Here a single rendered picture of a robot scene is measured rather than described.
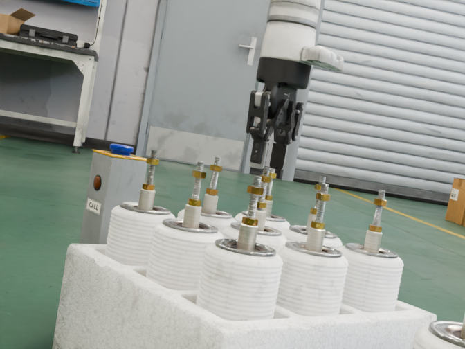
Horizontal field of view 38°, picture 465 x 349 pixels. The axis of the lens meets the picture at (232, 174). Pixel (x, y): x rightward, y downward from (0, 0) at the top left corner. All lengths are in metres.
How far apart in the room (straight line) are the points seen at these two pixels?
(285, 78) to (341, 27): 5.18
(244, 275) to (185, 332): 0.09
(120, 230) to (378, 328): 0.38
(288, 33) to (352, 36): 5.19
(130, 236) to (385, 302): 0.37
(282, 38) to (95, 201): 0.43
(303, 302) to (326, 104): 5.22
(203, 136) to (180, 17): 1.02
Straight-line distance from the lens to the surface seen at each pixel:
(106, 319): 0.95
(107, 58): 5.85
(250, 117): 0.93
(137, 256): 0.98
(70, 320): 1.04
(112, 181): 1.14
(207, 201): 1.07
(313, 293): 0.87
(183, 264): 0.88
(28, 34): 5.30
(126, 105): 5.84
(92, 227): 1.17
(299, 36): 0.96
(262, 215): 0.98
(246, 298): 0.79
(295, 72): 0.95
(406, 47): 6.31
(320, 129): 6.03
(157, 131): 5.84
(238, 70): 5.92
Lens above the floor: 0.40
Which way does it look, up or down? 4 degrees down
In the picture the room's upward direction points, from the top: 10 degrees clockwise
